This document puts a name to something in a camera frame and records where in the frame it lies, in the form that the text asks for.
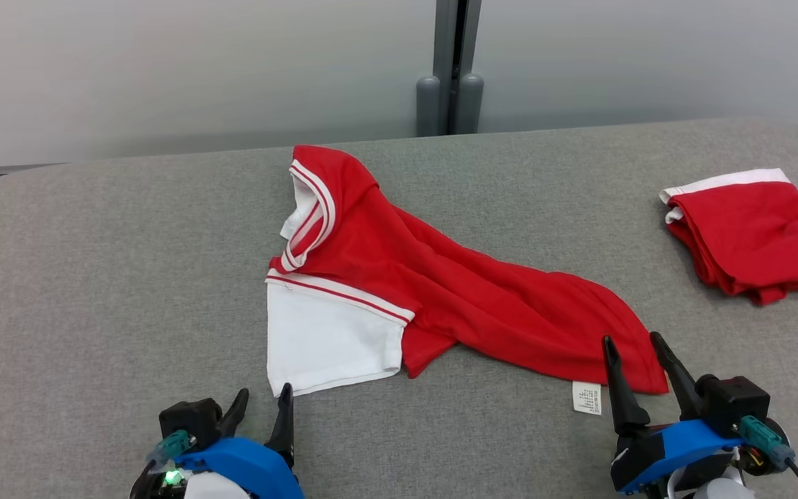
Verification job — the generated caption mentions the red shorts white waistband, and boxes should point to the red shorts white waistband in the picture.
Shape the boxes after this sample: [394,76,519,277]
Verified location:
[659,168,798,306]

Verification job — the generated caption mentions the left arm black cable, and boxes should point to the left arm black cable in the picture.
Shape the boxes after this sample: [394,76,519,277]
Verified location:
[129,430,196,499]

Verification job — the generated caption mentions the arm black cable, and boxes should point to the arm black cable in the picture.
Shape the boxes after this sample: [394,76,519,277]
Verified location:
[129,430,196,499]
[738,414,798,499]

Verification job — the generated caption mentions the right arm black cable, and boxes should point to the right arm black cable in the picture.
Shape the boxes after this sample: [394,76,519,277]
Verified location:
[738,414,798,499]

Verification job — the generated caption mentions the red jersey number 23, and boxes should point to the red jersey number 23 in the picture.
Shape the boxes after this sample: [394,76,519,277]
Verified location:
[264,144,670,417]

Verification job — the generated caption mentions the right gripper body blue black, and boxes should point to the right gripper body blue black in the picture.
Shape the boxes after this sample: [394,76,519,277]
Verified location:
[610,416,791,496]

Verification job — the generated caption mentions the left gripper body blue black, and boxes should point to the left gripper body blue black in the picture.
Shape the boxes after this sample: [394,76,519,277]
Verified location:
[143,437,305,499]

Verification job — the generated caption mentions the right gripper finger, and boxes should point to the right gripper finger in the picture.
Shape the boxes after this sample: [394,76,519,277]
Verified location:
[650,331,705,421]
[602,335,651,437]

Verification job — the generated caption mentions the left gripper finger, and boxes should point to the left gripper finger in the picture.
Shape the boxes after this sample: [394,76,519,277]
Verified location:
[265,383,296,469]
[219,387,250,439]

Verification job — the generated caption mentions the grey wall post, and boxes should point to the grey wall post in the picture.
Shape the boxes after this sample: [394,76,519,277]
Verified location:
[416,0,484,137]

